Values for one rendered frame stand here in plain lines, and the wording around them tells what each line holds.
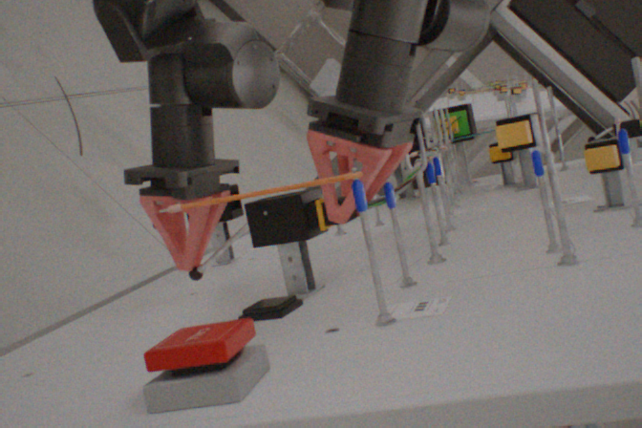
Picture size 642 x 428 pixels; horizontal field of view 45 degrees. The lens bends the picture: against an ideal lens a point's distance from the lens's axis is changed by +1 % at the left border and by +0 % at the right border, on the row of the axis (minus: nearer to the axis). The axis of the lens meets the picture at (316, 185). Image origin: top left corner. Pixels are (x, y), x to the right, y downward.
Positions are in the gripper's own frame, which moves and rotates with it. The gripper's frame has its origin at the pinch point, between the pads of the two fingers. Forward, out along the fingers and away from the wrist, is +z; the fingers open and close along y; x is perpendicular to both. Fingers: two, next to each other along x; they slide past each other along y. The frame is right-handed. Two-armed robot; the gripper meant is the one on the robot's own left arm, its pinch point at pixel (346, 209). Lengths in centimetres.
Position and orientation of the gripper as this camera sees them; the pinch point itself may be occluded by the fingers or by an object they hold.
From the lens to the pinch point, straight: 66.2
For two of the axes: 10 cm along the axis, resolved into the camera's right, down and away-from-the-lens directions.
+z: -1.9, 9.5, 2.4
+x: -8.9, -2.7, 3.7
